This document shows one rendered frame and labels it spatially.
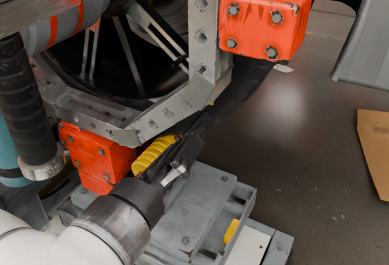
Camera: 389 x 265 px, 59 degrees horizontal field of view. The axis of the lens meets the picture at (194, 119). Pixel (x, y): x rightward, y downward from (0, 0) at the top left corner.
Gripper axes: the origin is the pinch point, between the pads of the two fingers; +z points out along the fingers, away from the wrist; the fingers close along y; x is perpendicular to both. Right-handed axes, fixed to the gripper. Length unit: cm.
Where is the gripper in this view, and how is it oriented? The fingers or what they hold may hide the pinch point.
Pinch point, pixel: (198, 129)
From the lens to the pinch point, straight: 59.0
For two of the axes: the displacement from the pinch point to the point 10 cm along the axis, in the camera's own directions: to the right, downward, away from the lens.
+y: 6.2, -3.5, -7.0
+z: 4.8, -5.4, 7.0
